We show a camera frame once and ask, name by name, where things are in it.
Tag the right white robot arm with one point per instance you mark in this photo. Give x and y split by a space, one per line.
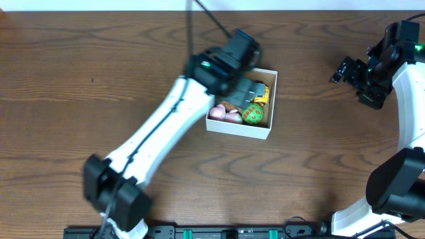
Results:
394 191

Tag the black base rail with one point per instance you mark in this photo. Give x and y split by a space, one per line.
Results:
292 229

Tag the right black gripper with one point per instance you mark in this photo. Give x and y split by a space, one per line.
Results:
351 71

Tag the white cardboard box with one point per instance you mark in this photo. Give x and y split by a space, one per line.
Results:
260 131

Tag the yellow grey toy truck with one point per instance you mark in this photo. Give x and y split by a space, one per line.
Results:
262 94

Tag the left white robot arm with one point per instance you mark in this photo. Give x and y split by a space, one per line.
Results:
114 186

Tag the pink white duck toy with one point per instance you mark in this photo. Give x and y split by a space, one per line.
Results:
219 113

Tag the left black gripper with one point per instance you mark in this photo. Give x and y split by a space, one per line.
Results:
246 91

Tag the green patterned ball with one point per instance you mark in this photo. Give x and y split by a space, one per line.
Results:
253 114

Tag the brown plush toy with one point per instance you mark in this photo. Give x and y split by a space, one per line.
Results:
230 108

